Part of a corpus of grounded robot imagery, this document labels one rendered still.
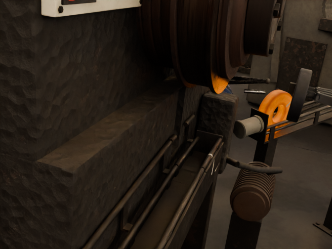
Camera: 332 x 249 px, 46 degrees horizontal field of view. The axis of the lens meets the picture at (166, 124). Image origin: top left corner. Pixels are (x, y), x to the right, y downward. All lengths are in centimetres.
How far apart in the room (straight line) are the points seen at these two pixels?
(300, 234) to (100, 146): 161
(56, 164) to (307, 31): 317
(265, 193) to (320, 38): 242
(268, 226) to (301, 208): 30
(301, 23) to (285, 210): 183
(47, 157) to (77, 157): 4
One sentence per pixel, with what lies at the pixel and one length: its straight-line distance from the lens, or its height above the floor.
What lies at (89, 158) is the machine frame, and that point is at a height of 87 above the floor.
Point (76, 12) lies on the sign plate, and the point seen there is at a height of 106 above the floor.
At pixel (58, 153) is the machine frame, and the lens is 57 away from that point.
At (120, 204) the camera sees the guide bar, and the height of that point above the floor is 74.
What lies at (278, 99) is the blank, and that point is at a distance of 137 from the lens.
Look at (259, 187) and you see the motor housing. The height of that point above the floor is 53.
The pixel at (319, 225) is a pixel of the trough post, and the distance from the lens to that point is 220.
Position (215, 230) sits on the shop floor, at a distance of 195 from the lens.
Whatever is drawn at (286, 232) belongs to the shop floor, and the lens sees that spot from 207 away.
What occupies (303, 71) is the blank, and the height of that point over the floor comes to 90.
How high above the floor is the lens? 113
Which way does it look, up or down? 22 degrees down
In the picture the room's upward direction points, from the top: 7 degrees clockwise
